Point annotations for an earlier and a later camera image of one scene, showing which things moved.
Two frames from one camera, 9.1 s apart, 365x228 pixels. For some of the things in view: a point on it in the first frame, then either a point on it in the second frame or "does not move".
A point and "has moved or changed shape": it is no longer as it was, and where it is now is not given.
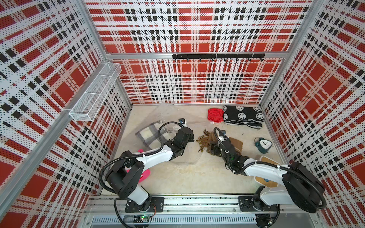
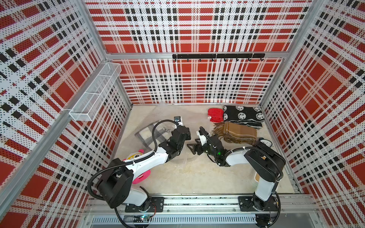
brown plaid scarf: [209, 138] has moved or changed shape
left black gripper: [191, 137] does not move
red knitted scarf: [215, 115] does not move
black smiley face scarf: [250, 116] does not move
